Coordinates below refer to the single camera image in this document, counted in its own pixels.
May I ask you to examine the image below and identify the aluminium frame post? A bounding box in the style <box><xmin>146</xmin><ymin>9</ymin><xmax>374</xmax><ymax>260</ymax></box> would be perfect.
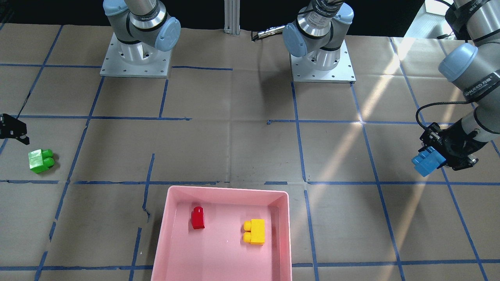
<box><xmin>224</xmin><ymin>0</ymin><xmax>241</xmax><ymax>37</ymax></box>

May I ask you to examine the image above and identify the pink plastic box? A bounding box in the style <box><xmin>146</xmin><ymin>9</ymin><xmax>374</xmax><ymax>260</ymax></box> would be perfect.
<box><xmin>151</xmin><ymin>186</ymin><xmax>292</xmax><ymax>281</ymax></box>

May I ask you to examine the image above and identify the blue toy block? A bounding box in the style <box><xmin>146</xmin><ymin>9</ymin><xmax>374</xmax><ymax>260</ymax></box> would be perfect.
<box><xmin>411</xmin><ymin>146</ymin><xmax>446</xmax><ymax>177</ymax></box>

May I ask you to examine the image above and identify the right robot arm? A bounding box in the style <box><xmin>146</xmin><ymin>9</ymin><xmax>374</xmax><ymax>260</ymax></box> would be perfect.
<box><xmin>1</xmin><ymin>0</ymin><xmax>181</xmax><ymax>110</ymax></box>

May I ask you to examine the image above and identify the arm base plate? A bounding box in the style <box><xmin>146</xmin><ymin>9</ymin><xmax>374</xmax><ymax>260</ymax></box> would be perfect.
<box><xmin>289</xmin><ymin>40</ymin><xmax>357</xmax><ymax>84</ymax></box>
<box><xmin>100</xmin><ymin>34</ymin><xmax>172</xmax><ymax>78</ymax></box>

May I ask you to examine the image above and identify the yellow toy block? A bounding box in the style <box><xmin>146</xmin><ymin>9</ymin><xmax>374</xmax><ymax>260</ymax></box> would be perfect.
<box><xmin>243</xmin><ymin>219</ymin><xmax>266</xmax><ymax>245</ymax></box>

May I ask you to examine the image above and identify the red toy block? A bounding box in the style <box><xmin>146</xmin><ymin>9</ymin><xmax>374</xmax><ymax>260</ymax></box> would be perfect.
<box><xmin>191</xmin><ymin>206</ymin><xmax>205</xmax><ymax>230</ymax></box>

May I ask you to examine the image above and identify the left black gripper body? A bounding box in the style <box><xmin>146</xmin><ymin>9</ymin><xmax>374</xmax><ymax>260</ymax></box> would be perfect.
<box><xmin>420</xmin><ymin>123</ymin><xmax>486</xmax><ymax>171</ymax></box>

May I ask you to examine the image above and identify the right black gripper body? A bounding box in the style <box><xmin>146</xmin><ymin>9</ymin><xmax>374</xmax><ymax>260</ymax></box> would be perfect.
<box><xmin>0</xmin><ymin>113</ymin><xmax>27</xmax><ymax>139</ymax></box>

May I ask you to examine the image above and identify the green toy block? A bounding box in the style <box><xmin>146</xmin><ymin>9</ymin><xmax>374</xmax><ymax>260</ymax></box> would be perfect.
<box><xmin>27</xmin><ymin>149</ymin><xmax>55</xmax><ymax>174</ymax></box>

